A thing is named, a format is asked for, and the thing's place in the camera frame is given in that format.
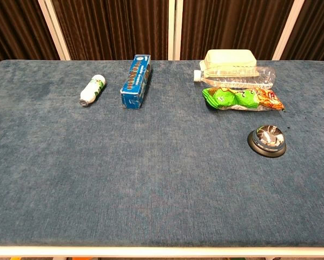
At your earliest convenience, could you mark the beige plastic food container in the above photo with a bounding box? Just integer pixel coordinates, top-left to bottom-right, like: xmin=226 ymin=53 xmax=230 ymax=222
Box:
xmin=199 ymin=49 xmax=257 ymax=72

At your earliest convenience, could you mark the small white green bottle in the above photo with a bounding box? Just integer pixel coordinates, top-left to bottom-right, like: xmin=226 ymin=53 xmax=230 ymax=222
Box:
xmin=78 ymin=74 xmax=107 ymax=107

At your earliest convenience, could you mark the green orange snack bag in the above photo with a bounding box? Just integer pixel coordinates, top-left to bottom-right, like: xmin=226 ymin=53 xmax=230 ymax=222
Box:
xmin=201 ymin=86 xmax=286 ymax=112

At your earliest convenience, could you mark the dark brown pleated curtain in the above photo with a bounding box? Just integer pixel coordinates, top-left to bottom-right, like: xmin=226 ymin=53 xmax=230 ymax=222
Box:
xmin=51 ymin=0 xmax=170 ymax=61
xmin=281 ymin=0 xmax=324 ymax=62
xmin=181 ymin=0 xmax=294 ymax=61
xmin=0 ymin=0 xmax=61 ymax=70

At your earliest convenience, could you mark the white partition frame post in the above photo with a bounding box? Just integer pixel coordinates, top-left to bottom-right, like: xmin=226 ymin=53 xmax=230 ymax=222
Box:
xmin=38 ymin=0 xmax=71 ymax=61
xmin=168 ymin=0 xmax=183 ymax=61
xmin=272 ymin=0 xmax=305 ymax=61

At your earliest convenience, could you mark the black round metal object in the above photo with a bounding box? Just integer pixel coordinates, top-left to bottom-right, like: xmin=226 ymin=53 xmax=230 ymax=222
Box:
xmin=247 ymin=124 xmax=287 ymax=159

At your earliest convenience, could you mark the blue toothpaste box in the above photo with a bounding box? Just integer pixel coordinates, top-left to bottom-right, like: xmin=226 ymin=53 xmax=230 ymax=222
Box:
xmin=120 ymin=54 xmax=153 ymax=110

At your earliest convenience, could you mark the clear plastic water bottle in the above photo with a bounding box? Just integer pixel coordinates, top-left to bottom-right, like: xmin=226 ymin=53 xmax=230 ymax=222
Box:
xmin=193 ymin=66 xmax=276 ymax=89

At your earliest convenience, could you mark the blue fabric table cover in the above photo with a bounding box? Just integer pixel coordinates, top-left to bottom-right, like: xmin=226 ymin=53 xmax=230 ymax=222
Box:
xmin=0 ymin=59 xmax=324 ymax=248

